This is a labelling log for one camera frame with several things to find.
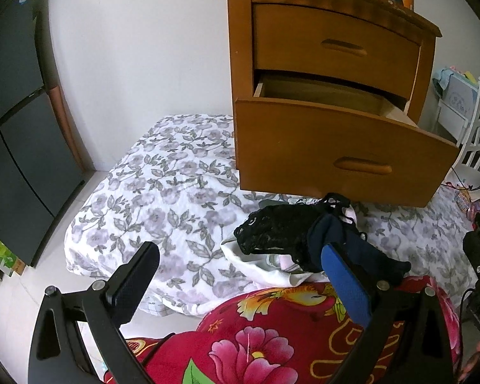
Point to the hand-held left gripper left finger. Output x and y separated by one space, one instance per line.
134 284

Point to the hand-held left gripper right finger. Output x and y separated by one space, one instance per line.
344 284

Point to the navy blue underwear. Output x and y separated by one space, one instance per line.
368 256

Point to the white printed underwear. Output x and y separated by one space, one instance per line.
260 268

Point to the black lace underwear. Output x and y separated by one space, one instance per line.
276 228

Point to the small wooden drawer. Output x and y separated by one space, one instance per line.
296 32

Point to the person's right hand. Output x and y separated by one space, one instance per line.
478 354

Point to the puzzle cube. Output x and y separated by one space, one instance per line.
462 200

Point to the grey floral bedsheet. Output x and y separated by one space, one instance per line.
156 192

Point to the red floral blanket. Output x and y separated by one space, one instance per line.
264 336

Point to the green packets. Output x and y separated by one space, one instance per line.
0 256

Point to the pale blue sign box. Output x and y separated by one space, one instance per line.
462 98

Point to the teal folded cloth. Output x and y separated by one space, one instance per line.
444 78

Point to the dark grey wardrobe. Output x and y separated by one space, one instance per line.
20 128

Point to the wooden nightstand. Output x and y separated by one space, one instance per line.
240 40

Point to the brown door frame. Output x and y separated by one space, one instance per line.
64 128

